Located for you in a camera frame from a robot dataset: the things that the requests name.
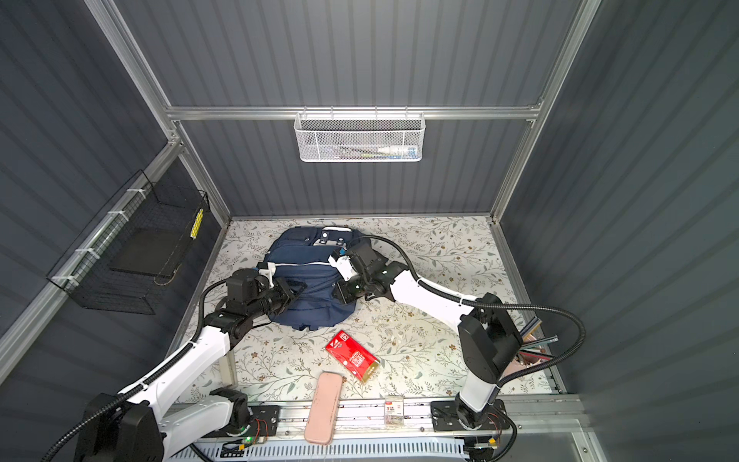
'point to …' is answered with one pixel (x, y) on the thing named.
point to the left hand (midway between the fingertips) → (305, 283)
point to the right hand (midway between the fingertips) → (336, 293)
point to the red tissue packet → (357, 359)
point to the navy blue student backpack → (303, 254)
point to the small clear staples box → (394, 412)
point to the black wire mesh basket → (136, 244)
